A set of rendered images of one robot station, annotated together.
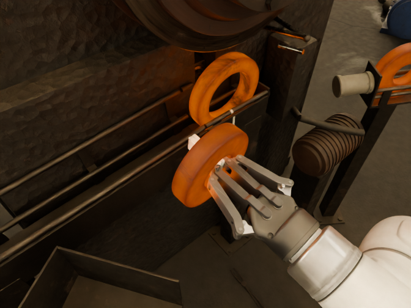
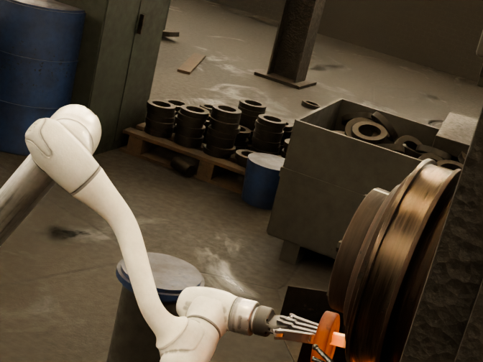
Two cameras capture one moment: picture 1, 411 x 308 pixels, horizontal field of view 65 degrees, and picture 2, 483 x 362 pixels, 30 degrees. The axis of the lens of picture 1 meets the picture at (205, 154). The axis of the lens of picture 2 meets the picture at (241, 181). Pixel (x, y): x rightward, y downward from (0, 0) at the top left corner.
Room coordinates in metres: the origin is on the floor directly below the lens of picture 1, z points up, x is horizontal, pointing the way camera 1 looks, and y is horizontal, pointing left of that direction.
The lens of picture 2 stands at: (1.97, -1.22, 1.81)
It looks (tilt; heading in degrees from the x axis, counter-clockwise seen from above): 18 degrees down; 152
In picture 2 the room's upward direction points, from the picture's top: 14 degrees clockwise
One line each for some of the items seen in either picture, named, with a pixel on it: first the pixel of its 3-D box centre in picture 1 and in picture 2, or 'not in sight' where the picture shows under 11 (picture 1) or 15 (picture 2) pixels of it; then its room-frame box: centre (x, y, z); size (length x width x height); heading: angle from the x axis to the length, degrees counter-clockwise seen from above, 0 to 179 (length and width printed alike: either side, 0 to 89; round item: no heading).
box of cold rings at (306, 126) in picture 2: not in sight; (391, 197); (-1.70, 1.64, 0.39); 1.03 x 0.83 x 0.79; 44
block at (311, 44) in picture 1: (283, 76); not in sight; (0.74, -0.21, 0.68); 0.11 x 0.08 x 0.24; 40
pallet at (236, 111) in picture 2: not in sight; (234, 135); (-3.08, 1.34, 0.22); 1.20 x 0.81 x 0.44; 45
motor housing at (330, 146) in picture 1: (312, 182); not in sight; (0.69, -0.38, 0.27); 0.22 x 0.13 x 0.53; 130
